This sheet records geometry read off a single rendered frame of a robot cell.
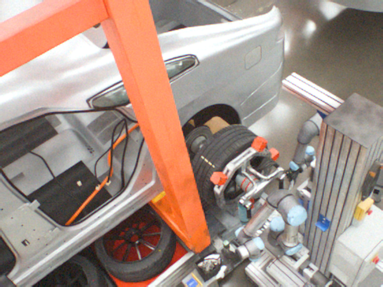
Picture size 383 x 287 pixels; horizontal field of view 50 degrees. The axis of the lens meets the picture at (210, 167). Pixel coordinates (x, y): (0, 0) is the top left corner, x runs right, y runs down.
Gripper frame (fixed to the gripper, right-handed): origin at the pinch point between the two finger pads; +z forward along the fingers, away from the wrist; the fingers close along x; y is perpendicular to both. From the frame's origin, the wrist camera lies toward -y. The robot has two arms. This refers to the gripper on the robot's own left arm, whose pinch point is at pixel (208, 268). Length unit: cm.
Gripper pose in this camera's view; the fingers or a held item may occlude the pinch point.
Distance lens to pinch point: 241.9
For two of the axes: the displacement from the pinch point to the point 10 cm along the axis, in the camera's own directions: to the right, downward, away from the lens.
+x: -4.4, -5.9, 6.7
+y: 1.8, 6.8, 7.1
